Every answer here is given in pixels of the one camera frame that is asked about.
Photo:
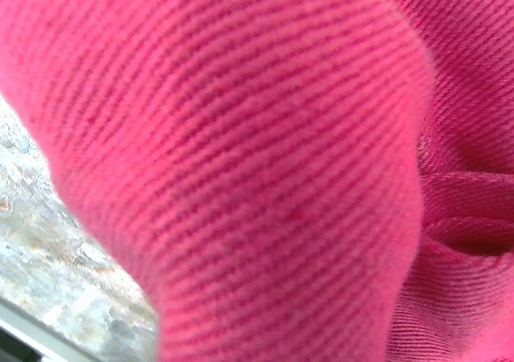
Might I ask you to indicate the pink towel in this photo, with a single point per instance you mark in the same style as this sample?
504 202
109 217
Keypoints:
257 157

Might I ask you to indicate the aluminium table side rail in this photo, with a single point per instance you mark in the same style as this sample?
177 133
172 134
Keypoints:
36 332

